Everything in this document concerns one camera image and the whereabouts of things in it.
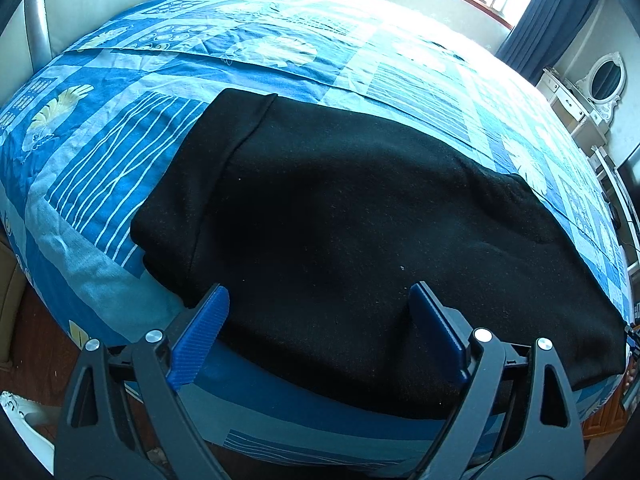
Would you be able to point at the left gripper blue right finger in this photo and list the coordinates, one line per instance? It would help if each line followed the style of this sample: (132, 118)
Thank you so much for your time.
(445, 333)

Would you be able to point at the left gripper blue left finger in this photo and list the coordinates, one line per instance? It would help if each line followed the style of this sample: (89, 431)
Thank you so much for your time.
(192, 334)

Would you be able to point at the black studded pants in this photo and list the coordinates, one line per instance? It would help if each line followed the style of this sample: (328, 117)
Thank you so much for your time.
(318, 221)

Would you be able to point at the white slipper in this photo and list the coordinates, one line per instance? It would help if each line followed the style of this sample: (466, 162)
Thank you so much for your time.
(25, 416)

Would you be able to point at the brown wooden cabinet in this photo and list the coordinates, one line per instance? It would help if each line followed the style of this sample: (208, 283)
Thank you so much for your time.
(610, 418)

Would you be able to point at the white TV stand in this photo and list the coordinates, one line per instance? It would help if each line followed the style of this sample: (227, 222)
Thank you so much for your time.
(625, 215)

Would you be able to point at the blue patterned bed sheet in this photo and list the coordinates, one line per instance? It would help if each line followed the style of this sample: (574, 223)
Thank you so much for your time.
(86, 139)

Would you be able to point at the black flat television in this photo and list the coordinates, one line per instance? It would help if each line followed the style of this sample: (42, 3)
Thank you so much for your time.
(629, 171)

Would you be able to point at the white dressing table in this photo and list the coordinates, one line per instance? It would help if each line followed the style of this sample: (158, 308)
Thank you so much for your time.
(583, 122)

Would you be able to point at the white oval vanity mirror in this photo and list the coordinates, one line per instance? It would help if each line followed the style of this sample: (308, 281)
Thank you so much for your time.
(604, 84)

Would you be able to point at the dark blue right curtain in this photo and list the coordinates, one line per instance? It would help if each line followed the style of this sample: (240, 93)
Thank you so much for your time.
(543, 33)

